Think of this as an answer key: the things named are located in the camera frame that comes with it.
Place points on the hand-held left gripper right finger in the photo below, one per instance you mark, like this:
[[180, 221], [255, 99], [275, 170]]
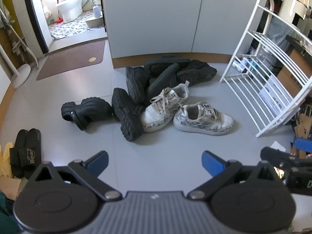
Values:
[[212, 163]]

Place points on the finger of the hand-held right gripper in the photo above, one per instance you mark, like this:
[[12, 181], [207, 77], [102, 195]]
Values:
[[277, 154], [303, 145]]

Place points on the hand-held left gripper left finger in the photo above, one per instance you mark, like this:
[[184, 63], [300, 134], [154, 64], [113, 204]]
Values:
[[97, 162]]

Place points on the white shoe rack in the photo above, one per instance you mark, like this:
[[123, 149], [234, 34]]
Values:
[[277, 120]]

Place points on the white patterned sneaker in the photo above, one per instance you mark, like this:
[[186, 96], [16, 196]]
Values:
[[156, 117], [207, 124]]

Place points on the black chunky rubber clog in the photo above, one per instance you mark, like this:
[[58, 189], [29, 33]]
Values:
[[126, 117], [92, 109]]

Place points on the black lace-up sneaker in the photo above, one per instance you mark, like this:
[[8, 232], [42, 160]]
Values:
[[136, 82], [197, 72]]

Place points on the white paper sheet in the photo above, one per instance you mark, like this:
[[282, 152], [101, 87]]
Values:
[[277, 146]]

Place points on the brown paper bag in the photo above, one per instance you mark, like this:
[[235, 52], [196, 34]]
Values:
[[302, 126]]

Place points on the black slide slipper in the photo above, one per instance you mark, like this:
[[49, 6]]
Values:
[[31, 156], [15, 156]]

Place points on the small cardboard box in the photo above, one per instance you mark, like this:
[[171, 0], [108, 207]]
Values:
[[13, 187]]

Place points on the yellow rubber glove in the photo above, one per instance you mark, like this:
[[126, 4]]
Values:
[[4, 158]]

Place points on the small labelled bottle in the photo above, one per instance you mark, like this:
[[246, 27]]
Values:
[[248, 64], [237, 65]]

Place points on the plastic water bottle pack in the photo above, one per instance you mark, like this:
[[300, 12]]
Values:
[[264, 56]]

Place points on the green cloth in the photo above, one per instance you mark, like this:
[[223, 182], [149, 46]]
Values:
[[6, 212]]

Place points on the brown door mat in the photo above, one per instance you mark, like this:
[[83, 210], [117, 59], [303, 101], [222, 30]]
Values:
[[70, 58]]

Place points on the white floor stand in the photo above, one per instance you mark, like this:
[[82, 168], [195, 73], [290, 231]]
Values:
[[22, 75]]

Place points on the white mop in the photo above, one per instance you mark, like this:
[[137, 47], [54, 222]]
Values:
[[28, 52]]

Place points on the white round bin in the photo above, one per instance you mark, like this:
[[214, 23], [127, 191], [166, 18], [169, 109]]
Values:
[[292, 4]]

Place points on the beige wash basin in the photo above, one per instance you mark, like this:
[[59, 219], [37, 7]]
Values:
[[93, 21]]

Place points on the white detergent bottle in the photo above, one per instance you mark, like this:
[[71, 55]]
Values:
[[97, 9]]

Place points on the white cabinet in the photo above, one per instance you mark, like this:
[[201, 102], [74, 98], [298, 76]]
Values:
[[151, 17]]

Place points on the white toilet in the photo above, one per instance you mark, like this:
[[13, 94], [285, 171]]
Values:
[[70, 4]]

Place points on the grey wall pipe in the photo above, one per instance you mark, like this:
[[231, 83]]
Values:
[[17, 46]]

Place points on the black door frame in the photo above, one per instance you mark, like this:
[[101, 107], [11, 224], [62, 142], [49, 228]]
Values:
[[36, 19]]

